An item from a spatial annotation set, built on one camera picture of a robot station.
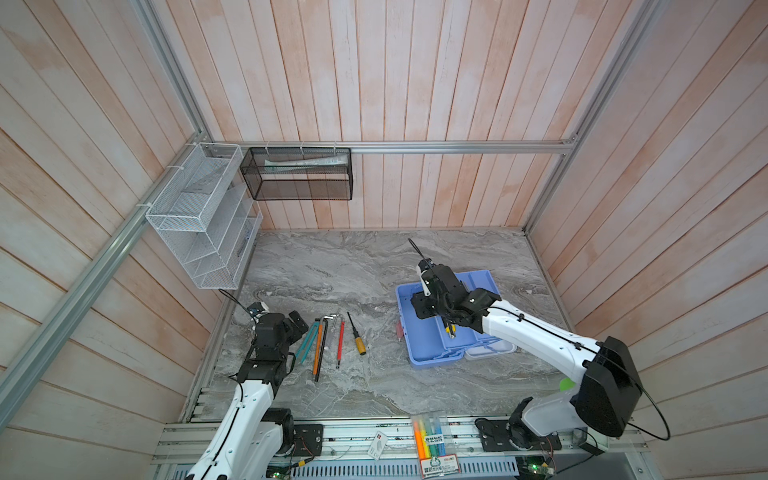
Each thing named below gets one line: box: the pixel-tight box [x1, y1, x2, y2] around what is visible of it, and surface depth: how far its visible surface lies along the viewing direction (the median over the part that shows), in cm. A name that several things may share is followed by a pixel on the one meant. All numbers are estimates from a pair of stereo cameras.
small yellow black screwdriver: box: [346, 311, 367, 355], surface depth 91 cm
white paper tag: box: [367, 430, 388, 460], surface depth 73 cm
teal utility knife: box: [295, 321, 320, 365], surface depth 92 cm
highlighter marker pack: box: [412, 414, 460, 479], surface depth 73 cm
